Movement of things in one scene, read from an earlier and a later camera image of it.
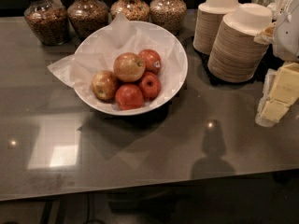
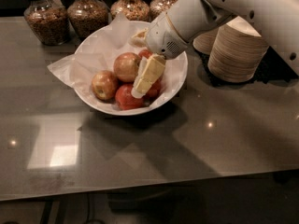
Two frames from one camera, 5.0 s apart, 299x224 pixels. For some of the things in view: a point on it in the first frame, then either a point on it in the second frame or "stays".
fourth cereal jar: x=169 y=8 stays
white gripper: x=288 y=37 -> x=161 y=37
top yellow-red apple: x=129 y=67 stays
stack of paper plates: x=235 y=56 stays
